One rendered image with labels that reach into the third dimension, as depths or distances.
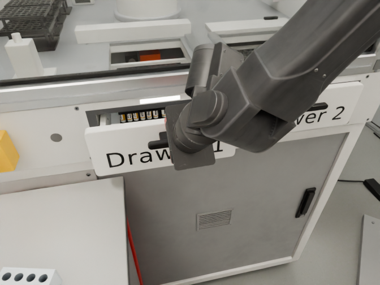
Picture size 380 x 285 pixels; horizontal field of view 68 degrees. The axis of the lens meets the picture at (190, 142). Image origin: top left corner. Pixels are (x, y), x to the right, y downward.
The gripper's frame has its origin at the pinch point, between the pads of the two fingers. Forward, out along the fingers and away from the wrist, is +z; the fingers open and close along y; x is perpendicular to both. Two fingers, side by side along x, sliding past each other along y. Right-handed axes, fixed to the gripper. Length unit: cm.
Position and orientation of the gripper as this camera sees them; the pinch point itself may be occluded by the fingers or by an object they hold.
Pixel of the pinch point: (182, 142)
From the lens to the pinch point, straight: 52.5
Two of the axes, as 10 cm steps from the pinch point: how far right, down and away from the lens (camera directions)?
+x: -9.7, 1.5, -1.7
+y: -1.7, -9.8, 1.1
